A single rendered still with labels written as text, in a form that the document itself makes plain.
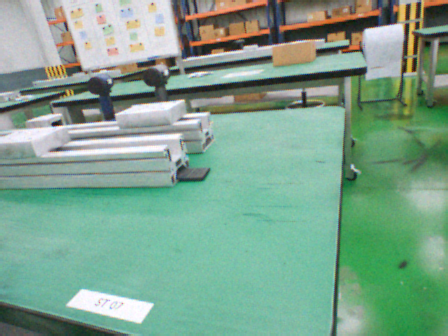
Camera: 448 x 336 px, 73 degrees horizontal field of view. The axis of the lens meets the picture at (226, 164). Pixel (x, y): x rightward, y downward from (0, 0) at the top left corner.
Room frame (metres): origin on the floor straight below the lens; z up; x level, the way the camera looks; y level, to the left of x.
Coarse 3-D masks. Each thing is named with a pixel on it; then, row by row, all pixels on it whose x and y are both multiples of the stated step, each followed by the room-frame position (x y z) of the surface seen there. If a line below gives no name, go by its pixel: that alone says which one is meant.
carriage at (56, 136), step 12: (24, 132) 0.79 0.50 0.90; (36, 132) 0.76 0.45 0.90; (48, 132) 0.74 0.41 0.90; (60, 132) 0.76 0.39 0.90; (0, 144) 0.71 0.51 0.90; (12, 144) 0.70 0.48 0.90; (24, 144) 0.68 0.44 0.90; (36, 144) 0.69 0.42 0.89; (48, 144) 0.71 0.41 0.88; (60, 144) 0.74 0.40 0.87; (0, 156) 0.71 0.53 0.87; (12, 156) 0.70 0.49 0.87; (24, 156) 0.69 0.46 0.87; (36, 156) 0.68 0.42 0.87
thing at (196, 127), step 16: (208, 112) 0.84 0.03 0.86; (80, 128) 0.97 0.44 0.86; (96, 128) 0.89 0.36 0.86; (112, 128) 0.85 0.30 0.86; (128, 128) 0.82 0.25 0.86; (144, 128) 0.80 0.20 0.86; (160, 128) 0.79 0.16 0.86; (176, 128) 0.77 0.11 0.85; (192, 128) 0.77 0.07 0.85; (208, 128) 0.82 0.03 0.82; (192, 144) 0.76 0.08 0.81; (208, 144) 0.80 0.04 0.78
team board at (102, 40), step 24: (72, 0) 4.28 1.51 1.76; (96, 0) 4.14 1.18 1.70; (120, 0) 4.00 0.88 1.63; (144, 0) 3.87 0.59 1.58; (168, 0) 3.75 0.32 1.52; (72, 24) 4.33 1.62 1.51; (96, 24) 4.18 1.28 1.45; (120, 24) 4.04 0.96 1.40; (144, 24) 3.90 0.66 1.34; (168, 24) 3.78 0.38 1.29; (96, 48) 4.23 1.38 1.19; (120, 48) 4.08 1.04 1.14; (144, 48) 3.93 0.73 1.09; (168, 48) 3.80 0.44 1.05
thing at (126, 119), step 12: (132, 108) 0.88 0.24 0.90; (144, 108) 0.85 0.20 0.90; (156, 108) 0.81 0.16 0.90; (168, 108) 0.78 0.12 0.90; (180, 108) 0.84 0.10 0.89; (120, 120) 0.82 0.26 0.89; (132, 120) 0.81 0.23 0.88; (144, 120) 0.80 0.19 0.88; (156, 120) 0.79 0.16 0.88; (168, 120) 0.77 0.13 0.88
